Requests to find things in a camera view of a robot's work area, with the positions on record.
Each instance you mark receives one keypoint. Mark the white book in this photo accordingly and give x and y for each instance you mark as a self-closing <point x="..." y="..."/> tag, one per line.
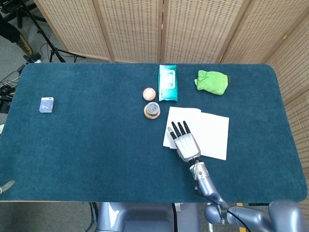
<point x="207" y="130"/>

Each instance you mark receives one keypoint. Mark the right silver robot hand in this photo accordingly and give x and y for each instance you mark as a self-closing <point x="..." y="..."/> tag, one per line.
<point x="186" y="143"/>

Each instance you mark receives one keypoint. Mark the green crumpled cloth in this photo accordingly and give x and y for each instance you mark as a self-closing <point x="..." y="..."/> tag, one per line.
<point x="212" y="83"/>

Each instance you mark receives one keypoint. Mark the peach coloured ball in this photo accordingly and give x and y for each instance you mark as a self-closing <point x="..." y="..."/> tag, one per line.
<point x="149" y="93"/>

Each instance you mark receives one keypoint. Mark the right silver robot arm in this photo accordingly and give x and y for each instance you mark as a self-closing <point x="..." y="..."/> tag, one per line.
<point x="217" y="193"/>

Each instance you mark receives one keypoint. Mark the green wet wipes pack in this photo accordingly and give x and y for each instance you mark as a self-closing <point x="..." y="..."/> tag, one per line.
<point x="167" y="83"/>

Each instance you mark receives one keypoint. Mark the clear jar with wooden lid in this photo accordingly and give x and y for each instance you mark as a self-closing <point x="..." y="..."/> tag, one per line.
<point x="152" y="110"/>

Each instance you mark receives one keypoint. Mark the small blue card box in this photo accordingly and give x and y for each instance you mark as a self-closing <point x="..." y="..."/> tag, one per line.
<point x="46" y="105"/>

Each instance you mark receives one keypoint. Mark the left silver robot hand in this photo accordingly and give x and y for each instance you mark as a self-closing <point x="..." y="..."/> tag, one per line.
<point x="7" y="185"/>

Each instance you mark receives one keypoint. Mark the teal table mat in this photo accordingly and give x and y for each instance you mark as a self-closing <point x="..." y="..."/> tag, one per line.
<point x="96" y="145"/>

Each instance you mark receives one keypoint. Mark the woven wooden folding screen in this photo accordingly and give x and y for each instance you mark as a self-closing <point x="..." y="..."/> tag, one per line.
<point x="183" y="29"/>

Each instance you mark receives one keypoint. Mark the black tripod stand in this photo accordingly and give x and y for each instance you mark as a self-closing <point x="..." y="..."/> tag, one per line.
<point x="46" y="38"/>

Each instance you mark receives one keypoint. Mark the silver robot torso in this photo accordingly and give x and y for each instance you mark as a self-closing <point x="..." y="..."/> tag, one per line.
<point x="147" y="217"/>

